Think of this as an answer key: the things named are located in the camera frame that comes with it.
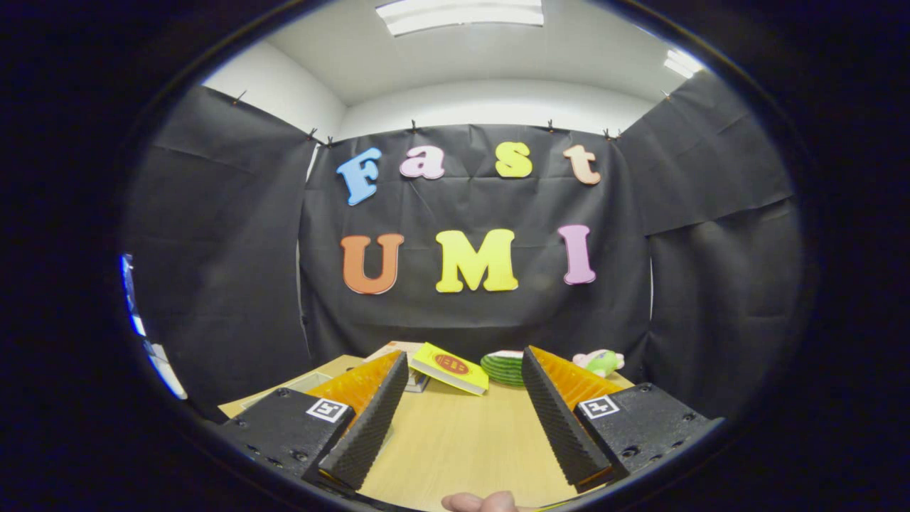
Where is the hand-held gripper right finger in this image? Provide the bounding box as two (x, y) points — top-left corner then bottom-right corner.
(521, 346), (722, 493)

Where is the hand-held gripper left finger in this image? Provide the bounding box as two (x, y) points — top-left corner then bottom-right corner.
(217, 350), (411, 495)

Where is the pale green fabric storage box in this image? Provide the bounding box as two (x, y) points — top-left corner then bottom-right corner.
(240, 371), (333, 412)

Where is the watermelon slice plush toy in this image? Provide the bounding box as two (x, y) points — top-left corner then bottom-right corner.
(480, 350), (527, 388)

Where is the pink and green plush toy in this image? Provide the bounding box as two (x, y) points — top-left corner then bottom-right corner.
(572, 348), (626, 378)

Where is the cream cover book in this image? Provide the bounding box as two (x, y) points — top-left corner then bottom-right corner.
(364, 341), (427, 363)

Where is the yellow book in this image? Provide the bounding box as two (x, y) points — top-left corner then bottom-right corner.
(410, 342), (490, 396)

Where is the small ceiling light panel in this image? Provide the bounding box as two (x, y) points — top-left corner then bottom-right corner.
(663, 48), (705, 79)

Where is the large ceiling light panel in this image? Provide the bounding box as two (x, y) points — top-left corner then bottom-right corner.
(375, 0), (545, 36)

